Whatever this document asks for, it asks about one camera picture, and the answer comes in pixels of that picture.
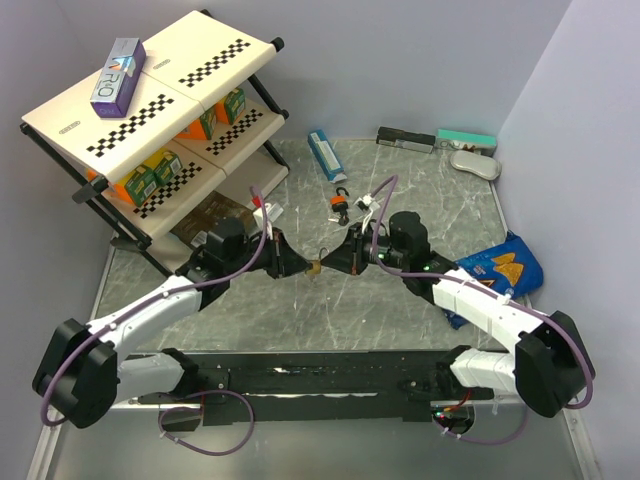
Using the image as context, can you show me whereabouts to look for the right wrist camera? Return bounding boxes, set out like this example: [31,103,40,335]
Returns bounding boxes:
[355,194,381,235]

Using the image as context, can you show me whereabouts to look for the brown paper package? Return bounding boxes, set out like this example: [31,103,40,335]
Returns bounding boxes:
[170,191,255,249]

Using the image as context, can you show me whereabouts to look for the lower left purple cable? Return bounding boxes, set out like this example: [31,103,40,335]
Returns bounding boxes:
[158,388,255,456]

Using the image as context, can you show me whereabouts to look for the brass padlock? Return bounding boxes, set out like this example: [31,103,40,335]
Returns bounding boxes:
[305,247,329,281]

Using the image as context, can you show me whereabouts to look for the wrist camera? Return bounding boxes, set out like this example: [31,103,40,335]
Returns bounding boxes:
[355,194,381,235]
[252,196,284,229]

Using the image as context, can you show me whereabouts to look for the teal white box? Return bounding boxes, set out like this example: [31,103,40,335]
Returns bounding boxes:
[435,129,497,157]

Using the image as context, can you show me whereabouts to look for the beige checkered shelf rack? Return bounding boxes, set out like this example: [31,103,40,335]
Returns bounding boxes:
[21,11,289,275]

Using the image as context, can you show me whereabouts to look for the blue long box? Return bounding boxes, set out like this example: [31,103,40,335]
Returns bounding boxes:
[307,130,347,184]

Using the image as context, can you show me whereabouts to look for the green scrub daddy box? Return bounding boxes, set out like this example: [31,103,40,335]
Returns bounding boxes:
[113,165,158,207]
[144,148,183,187]

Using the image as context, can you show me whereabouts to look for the grey oval case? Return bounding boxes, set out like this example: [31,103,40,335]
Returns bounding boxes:
[450,150,502,181]

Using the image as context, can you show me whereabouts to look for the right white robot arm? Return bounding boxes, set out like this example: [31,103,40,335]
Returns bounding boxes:
[321,211,595,418]

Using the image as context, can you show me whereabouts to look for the small black key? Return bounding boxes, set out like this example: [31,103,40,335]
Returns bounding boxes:
[328,212,349,226]

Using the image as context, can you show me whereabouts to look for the purple cable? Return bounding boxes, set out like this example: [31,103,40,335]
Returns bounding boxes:
[158,388,255,456]
[367,174,596,410]
[39,185,275,427]
[434,389,529,446]

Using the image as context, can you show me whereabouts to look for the blue chips bag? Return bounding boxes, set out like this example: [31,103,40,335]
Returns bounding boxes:
[455,231,544,299]

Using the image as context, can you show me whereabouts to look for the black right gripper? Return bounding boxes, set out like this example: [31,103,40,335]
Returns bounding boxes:
[321,222,409,275]

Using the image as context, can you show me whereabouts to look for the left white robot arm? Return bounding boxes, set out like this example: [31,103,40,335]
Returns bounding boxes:
[32,218,312,428]

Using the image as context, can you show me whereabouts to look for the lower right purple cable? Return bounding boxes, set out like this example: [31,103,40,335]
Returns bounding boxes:
[434,389,529,446]

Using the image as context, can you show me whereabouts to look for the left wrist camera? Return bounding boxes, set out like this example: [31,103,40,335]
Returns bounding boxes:
[252,196,284,229]

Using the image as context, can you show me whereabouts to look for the purple silver box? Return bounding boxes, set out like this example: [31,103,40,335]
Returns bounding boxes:
[90,38,146,119]

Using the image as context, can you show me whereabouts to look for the green Scrub Daddy box front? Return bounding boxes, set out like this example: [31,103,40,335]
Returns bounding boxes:
[113,165,158,207]

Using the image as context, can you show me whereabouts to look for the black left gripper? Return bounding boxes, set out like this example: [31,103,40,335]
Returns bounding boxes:
[226,227,313,279]

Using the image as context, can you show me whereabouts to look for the orange black padlock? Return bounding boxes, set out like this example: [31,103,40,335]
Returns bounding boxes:
[330,187,349,214]

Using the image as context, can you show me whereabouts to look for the orange green box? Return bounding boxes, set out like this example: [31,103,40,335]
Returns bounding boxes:
[176,107,217,140]
[214,88,246,125]

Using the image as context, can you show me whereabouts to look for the black long box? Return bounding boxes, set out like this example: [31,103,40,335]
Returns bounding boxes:
[376,126,436,154]

